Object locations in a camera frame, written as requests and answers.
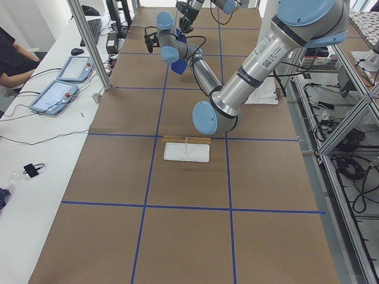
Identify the lower blue teach pendant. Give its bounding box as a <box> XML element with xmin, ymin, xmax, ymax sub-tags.
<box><xmin>28</xmin><ymin>80</ymin><xmax>79</xmax><ymax>115</ymax></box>

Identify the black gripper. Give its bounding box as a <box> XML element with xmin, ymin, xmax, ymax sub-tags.
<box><xmin>176</xmin><ymin>1</ymin><xmax>199</xmax><ymax>33</ymax></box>

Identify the blue teach pendant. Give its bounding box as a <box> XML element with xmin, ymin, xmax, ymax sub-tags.
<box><xmin>28</xmin><ymin>80</ymin><xmax>79</xmax><ymax>115</ymax></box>
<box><xmin>57</xmin><ymin>56</ymin><xmax>93</xmax><ymax>83</ymax></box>

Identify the small black device with cable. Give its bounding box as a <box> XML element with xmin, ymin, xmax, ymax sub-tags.
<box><xmin>23</xmin><ymin>163</ymin><xmax>46</xmax><ymax>178</ymax></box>

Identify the upper blue teach pendant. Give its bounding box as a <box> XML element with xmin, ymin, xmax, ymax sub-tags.
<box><xmin>57</xmin><ymin>56</ymin><xmax>93</xmax><ymax>83</ymax></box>

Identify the black keyboard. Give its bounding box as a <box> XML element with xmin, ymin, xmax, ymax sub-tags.
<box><xmin>87</xmin><ymin>18</ymin><xmax>102</xmax><ymax>44</ymax></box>

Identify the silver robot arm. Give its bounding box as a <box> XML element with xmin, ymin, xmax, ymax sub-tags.
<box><xmin>156</xmin><ymin>11</ymin><xmax>222</xmax><ymax>96</ymax></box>
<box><xmin>192</xmin><ymin>1</ymin><xmax>349</xmax><ymax>135</ymax></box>

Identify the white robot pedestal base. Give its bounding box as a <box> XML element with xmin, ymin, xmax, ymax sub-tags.
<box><xmin>245</xmin><ymin>77</ymin><xmax>278</xmax><ymax>105</ymax></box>

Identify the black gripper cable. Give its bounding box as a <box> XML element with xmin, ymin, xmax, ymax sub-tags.
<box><xmin>144</xmin><ymin>25</ymin><xmax>208</xmax><ymax>60</ymax></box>

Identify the white towel rack with wooden bars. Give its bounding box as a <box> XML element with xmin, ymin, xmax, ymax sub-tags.
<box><xmin>162</xmin><ymin>135</ymin><xmax>211</xmax><ymax>163</ymax></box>

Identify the aluminium frame post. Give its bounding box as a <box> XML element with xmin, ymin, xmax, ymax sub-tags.
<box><xmin>67</xmin><ymin>0</ymin><xmax>111</xmax><ymax>90</ymax></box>

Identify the person in black shirt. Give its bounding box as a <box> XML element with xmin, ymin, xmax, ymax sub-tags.
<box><xmin>1</xmin><ymin>28</ymin><xmax>41</xmax><ymax>89</ymax></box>

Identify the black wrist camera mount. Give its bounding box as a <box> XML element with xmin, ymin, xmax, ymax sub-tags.
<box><xmin>144</xmin><ymin>32</ymin><xmax>160</xmax><ymax>53</ymax></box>

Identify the aluminium frame shelving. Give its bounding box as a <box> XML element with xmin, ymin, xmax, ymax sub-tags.
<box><xmin>278</xmin><ymin>37</ymin><xmax>378</xmax><ymax>283</ymax></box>

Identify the black computer mouse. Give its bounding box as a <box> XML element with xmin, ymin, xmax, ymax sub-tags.
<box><xmin>70</xmin><ymin>48</ymin><xmax>84</xmax><ymax>56</ymax></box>

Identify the blue and grey towel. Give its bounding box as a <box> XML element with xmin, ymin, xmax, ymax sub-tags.
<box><xmin>171</xmin><ymin>28</ymin><xmax>187</xmax><ymax>75</ymax></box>

